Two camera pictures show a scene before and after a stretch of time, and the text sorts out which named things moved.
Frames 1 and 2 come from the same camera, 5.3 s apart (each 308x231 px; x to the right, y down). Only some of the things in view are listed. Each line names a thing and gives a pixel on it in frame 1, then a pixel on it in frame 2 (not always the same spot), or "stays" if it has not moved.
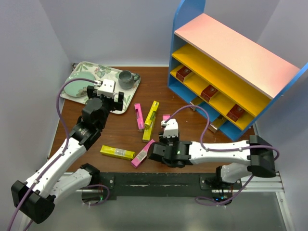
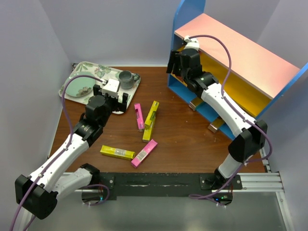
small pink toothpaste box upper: (139, 116) stays
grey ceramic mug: (126, 79) stays
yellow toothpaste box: (151, 115) stays
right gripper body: (169, 143) -> (186, 76)
